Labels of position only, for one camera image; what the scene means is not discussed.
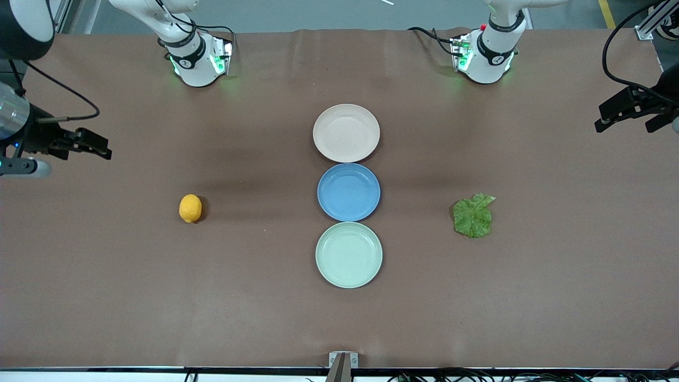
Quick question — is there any yellow lemon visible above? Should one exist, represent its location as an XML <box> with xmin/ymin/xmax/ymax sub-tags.
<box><xmin>179</xmin><ymin>194</ymin><xmax>203</xmax><ymax>223</ymax></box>

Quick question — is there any green lettuce leaf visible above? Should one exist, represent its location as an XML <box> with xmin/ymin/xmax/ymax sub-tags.
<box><xmin>452</xmin><ymin>193</ymin><xmax>497</xmax><ymax>239</ymax></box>

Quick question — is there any brown table cover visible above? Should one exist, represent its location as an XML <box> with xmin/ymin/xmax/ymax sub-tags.
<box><xmin>0</xmin><ymin>27</ymin><xmax>679</xmax><ymax>369</ymax></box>

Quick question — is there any beige round plate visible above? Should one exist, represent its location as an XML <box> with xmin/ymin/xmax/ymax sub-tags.
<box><xmin>312</xmin><ymin>103</ymin><xmax>381</xmax><ymax>163</ymax></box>

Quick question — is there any blue round plate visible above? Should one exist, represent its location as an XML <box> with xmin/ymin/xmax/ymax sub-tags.
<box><xmin>317</xmin><ymin>163</ymin><xmax>381</xmax><ymax>222</ymax></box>

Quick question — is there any light green round plate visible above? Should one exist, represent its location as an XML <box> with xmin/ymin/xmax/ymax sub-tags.
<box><xmin>315</xmin><ymin>222</ymin><xmax>384</xmax><ymax>289</ymax></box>

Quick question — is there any aluminium frame profile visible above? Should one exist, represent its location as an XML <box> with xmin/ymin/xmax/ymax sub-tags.
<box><xmin>50</xmin><ymin>0</ymin><xmax>73</xmax><ymax>35</ymax></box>
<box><xmin>634</xmin><ymin>0</ymin><xmax>679</xmax><ymax>41</ymax></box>

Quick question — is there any black right base cable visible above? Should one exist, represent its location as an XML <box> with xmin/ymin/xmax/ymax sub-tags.
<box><xmin>156</xmin><ymin>0</ymin><xmax>237</xmax><ymax>60</ymax></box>

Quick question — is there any black base cable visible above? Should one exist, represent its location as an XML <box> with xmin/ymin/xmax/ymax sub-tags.
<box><xmin>156</xmin><ymin>0</ymin><xmax>237</xmax><ymax>60</ymax></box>
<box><xmin>407</xmin><ymin>26</ymin><xmax>465</xmax><ymax>57</ymax></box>

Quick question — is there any black left base cable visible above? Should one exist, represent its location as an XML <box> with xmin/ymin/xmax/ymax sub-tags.
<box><xmin>407</xmin><ymin>26</ymin><xmax>465</xmax><ymax>57</ymax></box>

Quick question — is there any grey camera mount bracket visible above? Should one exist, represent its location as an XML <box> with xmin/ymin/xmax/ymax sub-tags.
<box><xmin>325</xmin><ymin>351</ymin><xmax>359</xmax><ymax>382</ymax></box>

